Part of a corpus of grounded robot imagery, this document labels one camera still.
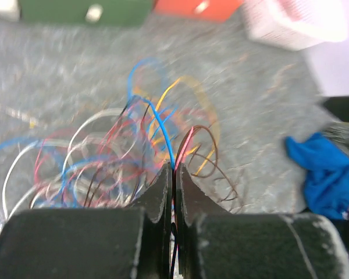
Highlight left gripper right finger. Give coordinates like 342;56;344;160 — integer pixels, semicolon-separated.
174;163;229;278

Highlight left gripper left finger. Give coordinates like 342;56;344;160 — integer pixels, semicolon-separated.
129;163;172;278

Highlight multicolour wire pile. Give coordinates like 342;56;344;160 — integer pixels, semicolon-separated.
0;56;242;213

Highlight blue wire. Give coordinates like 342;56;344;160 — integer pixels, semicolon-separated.
127;56;177;169

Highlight blue cloth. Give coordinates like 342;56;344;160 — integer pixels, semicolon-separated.
284;133;349;220

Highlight orange drawer box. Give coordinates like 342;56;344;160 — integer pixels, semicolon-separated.
154;0;244;22

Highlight green drawer box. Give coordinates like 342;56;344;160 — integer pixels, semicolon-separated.
19;0;154;27

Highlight right white plastic basket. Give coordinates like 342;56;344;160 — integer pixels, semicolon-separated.
242;0;348;51

